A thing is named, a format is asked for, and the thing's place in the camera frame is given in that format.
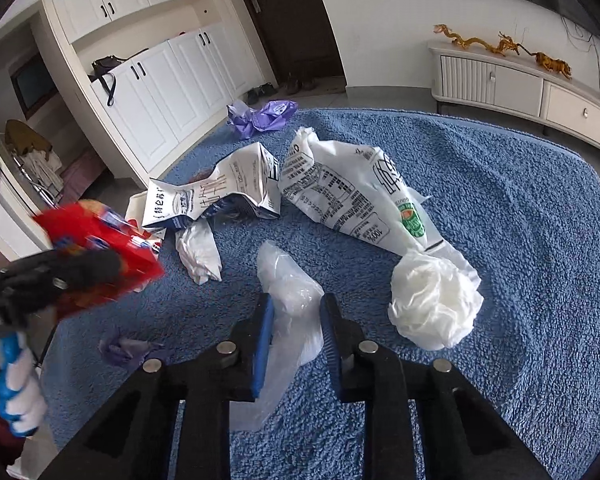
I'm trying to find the clear plastic bag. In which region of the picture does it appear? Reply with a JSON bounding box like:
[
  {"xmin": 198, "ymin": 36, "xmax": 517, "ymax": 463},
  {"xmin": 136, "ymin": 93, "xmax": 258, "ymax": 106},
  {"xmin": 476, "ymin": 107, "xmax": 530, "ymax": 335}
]
[{"xmin": 230, "ymin": 240, "xmax": 326, "ymax": 433}]

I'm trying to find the yellow garment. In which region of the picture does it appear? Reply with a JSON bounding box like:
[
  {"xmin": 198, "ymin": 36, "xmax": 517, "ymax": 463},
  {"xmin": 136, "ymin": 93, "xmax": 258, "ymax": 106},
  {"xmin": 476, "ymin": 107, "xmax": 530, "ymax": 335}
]
[{"xmin": 5, "ymin": 119, "xmax": 53, "ymax": 156}]

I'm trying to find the purple plastic bag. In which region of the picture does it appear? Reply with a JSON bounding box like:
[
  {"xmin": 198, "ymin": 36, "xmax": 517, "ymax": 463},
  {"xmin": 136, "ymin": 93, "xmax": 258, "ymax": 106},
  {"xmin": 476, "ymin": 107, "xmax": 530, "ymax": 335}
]
[{"xmin": 227, "ymin": 100, "xmax": 299, "ymax": 140}]

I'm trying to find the white built-in cabinet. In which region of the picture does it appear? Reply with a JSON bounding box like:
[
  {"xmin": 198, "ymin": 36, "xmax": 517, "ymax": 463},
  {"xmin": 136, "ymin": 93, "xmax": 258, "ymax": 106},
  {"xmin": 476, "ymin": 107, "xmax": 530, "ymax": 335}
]
[{"xmin": 45, "ymin": 0, "xmax": 266, "ymax": 188}]

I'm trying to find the blue fuzzy blanket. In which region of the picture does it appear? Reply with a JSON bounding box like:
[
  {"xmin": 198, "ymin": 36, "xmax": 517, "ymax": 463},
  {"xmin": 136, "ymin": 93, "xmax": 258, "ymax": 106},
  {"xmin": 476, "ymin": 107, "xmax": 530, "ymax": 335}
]
[{"xmin": 40, "ymin": 108, "xmax": 600, "ymax": 480}]

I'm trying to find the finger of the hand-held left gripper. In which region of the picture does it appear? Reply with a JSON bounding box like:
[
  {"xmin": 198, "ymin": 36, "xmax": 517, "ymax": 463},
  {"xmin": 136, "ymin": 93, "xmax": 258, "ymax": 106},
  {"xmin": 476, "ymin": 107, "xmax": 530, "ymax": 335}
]
[{"xmin": 0, "ymin": 247, "xmax": 124, "ymax": 311}]

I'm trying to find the white media console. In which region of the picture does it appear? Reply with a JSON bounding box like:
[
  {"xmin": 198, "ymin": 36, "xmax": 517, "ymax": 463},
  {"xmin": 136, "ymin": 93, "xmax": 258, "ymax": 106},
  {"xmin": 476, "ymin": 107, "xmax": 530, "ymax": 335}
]
[{"xmin": 427, "ymin": 40, "xmax": 600, "ymax": 161}]

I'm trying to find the large crumpled white tissue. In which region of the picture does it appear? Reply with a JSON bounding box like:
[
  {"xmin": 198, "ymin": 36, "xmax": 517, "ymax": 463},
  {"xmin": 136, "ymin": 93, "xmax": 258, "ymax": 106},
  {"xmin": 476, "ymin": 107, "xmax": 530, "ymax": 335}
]
[{"xmin": 387, "ymin": 250, "xmax": 485, "ymax": 352}]

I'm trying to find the pink bed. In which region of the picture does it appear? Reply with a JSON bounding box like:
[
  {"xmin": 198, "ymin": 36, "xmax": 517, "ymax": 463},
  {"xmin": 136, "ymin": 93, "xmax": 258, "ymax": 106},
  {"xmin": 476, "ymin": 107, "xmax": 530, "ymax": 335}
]
[{"xmin": 60, "ymin": 147, "xmax": 111, "ymax": 196}]

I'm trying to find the small white paper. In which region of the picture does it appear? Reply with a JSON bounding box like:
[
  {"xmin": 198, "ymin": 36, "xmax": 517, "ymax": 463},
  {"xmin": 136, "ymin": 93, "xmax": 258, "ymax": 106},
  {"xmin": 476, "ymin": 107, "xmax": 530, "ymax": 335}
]
[{"xmin": 175, "ymin": 220, "xmax": 224, "ymax": 286}]

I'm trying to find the dark framed wall screen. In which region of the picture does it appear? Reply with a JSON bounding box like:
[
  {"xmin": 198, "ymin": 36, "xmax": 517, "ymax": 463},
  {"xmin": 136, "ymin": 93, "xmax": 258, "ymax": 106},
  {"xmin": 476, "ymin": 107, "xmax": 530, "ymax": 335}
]
[{"xmin": 10, "ymin": 55, "xmax": 58, "ymax": 120}]

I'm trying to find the small purple plastic scrap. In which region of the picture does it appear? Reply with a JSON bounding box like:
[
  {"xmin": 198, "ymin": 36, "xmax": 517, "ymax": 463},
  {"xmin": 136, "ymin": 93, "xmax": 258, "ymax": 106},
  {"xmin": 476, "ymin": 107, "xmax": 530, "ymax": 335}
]
[{"xmin": 97, "ymin": 335, "xmax": 167, "ymax": 367}]

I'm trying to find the golden dragon figurine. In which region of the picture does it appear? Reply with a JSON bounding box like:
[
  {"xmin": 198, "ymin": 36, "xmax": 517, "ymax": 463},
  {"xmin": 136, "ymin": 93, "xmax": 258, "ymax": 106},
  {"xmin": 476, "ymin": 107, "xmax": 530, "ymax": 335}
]
[{"xmin": 433, "ymin": 24, "xmax": 522, "ymax": 57}]

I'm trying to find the black handbag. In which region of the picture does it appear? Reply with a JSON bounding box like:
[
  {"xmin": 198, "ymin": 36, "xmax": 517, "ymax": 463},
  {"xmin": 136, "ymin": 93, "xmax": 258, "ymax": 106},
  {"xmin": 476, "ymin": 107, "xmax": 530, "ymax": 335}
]
[{"xmin": 89, "ymin": 55, "xmax": 128, "ymax": 107}]

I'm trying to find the crushed white blue milk carton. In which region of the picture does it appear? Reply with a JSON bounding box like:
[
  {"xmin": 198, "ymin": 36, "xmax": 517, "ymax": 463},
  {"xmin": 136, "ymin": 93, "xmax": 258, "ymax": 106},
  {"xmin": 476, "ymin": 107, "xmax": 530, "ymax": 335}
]
[{"xmin": 141, "ymin": 141, "xmax": 283, "ymax": 233}]

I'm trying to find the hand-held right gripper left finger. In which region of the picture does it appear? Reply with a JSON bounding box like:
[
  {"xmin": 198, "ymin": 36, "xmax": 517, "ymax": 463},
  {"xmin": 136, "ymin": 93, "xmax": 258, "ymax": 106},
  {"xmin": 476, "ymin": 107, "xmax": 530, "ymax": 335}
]
[{"xmin": 40, "ymin": 292, "xmax": 276, "ymax": 480}]

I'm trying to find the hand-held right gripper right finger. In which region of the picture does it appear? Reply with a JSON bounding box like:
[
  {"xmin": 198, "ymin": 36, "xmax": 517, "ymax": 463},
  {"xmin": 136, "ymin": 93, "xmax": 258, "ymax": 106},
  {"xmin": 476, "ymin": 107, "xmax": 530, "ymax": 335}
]
[{"xmin": 319, "ymin": 292, "xmax": 553, "ymax": 480}]

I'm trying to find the golden tiger figurine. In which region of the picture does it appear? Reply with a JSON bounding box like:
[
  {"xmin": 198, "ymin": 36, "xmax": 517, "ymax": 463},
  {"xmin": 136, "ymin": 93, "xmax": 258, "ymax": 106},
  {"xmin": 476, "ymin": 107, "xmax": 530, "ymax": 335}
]
[{"xmin": 534, "ymin": 51, "xmax": 573, "ymax": 80}]

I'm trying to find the white garment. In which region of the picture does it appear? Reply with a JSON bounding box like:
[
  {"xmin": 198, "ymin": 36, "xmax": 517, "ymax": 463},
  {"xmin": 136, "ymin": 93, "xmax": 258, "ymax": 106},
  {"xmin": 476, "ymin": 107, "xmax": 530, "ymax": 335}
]
[{"xmin": 22, "ymin": 150, "xmax": 63, "ymax": 188}]

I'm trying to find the dark brown door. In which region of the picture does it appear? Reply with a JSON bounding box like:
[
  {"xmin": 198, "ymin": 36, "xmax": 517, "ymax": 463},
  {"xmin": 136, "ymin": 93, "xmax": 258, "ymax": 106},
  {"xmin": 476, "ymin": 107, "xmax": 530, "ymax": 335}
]
[{"xmin": 225, "ymin": 0, "xmax": 346, "ymax": 96}]

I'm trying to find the white printed plastic bag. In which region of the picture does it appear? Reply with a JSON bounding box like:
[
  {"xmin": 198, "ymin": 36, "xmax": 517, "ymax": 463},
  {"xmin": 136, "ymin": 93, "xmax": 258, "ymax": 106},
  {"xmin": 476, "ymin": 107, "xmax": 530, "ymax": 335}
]
[{"xmin": 278, "ymin": 126, "xmax": 482, "ymax": 291}]

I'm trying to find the red snack packet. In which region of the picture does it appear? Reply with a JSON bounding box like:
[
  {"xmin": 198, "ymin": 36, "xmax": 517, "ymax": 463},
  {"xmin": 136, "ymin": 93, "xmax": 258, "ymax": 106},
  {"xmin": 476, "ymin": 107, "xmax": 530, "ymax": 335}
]
[{"xmin": 32, "ymin": 200, "xmax": 166, "ymax": 318}]

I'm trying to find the thin black cable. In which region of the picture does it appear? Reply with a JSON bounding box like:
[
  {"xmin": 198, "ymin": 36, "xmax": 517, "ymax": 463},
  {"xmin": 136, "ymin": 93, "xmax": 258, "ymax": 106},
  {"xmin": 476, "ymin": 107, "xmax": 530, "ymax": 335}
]
[{"xmin": 560, "ymin": 15, "xmax": 600, "ymax": 101}]

